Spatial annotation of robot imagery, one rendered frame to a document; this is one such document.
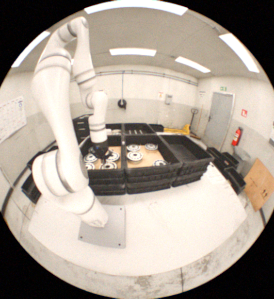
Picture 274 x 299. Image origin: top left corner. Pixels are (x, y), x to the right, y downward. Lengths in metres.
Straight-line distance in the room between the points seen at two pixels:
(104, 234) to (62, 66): 0.50
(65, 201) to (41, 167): 0.10
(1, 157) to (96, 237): 2.91
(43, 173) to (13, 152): 3.00
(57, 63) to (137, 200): 0.62
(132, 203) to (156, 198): 0.15
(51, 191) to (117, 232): 0.30
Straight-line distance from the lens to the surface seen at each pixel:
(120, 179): 0.44
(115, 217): 0.42
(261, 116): 3.07
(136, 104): 3.80
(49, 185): 0.17
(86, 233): 0.44
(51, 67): 0.20
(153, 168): 0.40
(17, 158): 3.21
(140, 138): 0.73
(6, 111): 3.17
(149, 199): 0.56
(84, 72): 0.33
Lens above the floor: 1.20
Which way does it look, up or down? 31 degrees down
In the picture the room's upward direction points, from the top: 3 degrees clockwise
